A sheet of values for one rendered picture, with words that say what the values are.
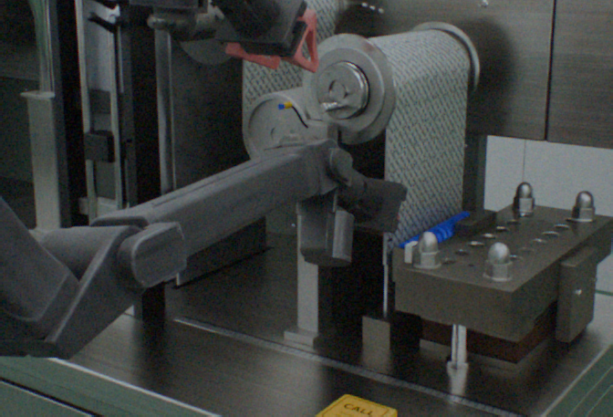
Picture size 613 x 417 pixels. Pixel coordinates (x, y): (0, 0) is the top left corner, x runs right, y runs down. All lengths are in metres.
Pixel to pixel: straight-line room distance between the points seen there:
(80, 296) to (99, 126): 0.76
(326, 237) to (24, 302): 0.48
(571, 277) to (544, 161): 2.74
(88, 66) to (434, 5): 0.56
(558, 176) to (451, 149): 2.64
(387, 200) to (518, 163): 2.91
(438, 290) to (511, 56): 0.45
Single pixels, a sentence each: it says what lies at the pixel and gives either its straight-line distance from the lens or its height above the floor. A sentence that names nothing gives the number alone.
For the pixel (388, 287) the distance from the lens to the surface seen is 1.31.
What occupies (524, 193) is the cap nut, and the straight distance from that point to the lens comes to 1.52.
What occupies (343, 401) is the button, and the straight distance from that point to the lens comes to 1.12.
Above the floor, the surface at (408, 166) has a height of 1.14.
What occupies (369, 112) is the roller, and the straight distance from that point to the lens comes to 1.24.
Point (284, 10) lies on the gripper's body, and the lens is 1.09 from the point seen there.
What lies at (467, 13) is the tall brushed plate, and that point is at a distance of 1.54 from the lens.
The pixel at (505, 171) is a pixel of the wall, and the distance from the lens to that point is 4.13.
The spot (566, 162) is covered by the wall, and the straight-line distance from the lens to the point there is 4.02.
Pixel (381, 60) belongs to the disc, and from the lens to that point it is 1.23.
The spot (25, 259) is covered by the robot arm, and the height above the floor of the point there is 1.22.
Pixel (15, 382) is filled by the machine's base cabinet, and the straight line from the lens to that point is 1.47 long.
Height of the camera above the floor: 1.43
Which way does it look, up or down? 14 degrees down
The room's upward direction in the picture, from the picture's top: straight up
